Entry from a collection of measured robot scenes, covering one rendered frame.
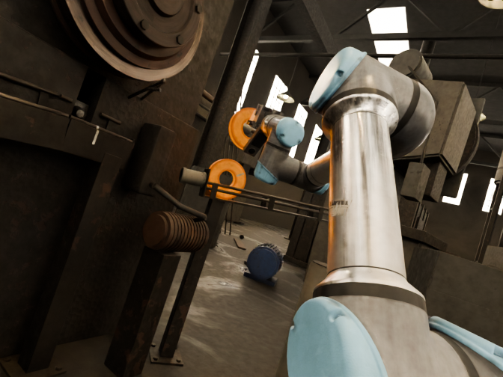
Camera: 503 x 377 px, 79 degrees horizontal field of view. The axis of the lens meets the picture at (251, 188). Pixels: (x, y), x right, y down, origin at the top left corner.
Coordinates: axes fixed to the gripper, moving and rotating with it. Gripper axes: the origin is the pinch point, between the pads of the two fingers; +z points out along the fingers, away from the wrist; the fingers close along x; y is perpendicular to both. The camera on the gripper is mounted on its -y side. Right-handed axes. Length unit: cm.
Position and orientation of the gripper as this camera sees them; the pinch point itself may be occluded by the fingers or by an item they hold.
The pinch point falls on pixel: (251, 124)
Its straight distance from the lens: 117.1
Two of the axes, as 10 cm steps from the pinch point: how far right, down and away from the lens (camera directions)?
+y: 4.1, -9.0, -1.8
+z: -3.0, -3.1, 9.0
